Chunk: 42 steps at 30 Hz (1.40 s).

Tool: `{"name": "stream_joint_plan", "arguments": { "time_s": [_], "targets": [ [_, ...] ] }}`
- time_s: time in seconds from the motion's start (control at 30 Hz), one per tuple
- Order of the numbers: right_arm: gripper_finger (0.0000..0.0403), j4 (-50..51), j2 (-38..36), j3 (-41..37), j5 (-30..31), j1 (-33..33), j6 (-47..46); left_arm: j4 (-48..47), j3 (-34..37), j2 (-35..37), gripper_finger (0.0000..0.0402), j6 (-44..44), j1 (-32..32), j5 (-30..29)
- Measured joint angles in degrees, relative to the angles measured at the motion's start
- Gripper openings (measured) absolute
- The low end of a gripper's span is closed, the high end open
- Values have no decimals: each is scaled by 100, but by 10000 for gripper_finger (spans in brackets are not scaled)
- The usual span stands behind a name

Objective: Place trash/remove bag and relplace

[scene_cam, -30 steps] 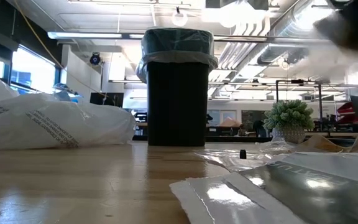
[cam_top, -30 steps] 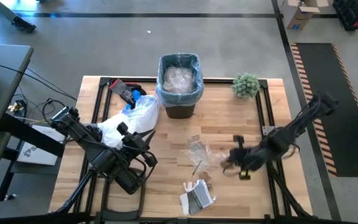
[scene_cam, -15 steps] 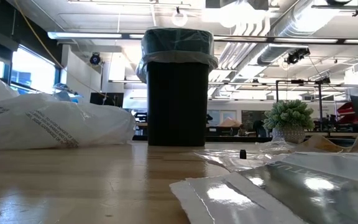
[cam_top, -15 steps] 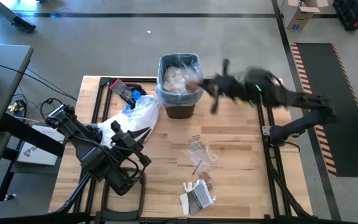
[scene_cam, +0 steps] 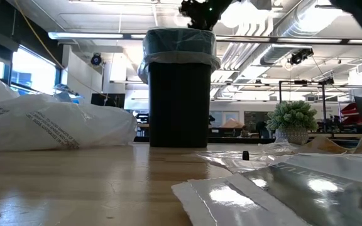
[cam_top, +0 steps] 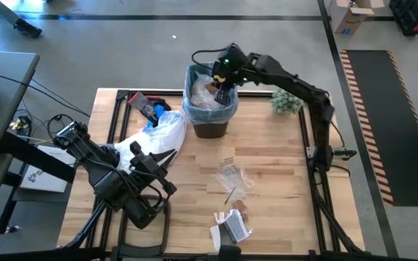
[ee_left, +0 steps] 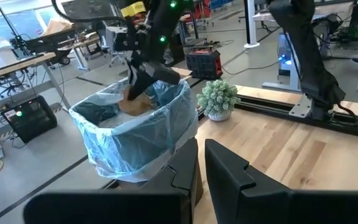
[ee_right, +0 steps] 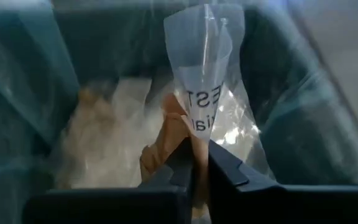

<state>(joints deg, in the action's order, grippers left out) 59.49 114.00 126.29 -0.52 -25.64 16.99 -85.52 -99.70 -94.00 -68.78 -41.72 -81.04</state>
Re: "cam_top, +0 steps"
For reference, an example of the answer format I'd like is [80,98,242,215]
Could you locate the silver foil packaging sheets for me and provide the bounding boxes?
[209,209,252,252]

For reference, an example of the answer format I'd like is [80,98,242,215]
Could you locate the cardboard box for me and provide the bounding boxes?
[330,0,386,36]

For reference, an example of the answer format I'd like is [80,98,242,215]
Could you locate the black hazard striped floor mat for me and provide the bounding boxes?
[339,49,418,207]

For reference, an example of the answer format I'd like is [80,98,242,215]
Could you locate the thin dark stick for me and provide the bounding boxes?
[224,186,237,204]

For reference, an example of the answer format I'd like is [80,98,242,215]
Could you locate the clear plastic film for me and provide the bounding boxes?
[189,72,228,109]

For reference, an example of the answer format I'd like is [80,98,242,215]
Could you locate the black aluminium table frame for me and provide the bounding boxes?
[58,88,368,261]

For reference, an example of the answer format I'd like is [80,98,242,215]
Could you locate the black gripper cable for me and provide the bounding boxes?
[191,46,231,72]

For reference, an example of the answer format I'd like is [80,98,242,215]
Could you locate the grey desk leg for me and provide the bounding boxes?
[0,0,44,39]

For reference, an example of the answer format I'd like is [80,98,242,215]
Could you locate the large brown paper piece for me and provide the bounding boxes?
[204,82,220,96]

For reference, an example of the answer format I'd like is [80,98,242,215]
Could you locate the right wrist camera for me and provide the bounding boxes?
[218,43,248,70]

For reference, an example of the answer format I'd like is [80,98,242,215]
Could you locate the blue plastic object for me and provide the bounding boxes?
[146,104,165,128]

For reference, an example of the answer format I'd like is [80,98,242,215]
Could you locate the white printed plastic bag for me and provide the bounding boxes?
[114,110,187,171]

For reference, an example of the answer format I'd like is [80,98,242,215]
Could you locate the black desk leg frame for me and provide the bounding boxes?
[0,132,76,235]

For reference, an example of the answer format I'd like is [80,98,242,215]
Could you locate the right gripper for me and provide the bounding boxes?
[211,59,248,106]

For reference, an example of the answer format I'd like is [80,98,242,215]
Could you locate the small brown paper scrap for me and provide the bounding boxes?
[231,199,249,223]

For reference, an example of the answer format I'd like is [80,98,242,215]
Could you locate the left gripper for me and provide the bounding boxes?
[136,149,178,196]

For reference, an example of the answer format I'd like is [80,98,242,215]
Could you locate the white flat box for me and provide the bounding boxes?
[19,144,76,194]

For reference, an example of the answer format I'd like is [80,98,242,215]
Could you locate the potted green succulent plant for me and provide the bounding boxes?
[270,88,304,115]

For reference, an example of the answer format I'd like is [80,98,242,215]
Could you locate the black red toolbox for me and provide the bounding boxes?
[389,0,418,37]

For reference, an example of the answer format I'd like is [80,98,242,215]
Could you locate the black trash bin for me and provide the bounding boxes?
[182,63,239,139]

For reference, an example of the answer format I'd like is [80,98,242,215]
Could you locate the grey red work glove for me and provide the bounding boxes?
[127,91,173,123]

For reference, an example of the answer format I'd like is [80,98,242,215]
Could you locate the clear plastic wrapper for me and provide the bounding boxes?
[214,156,255,200]

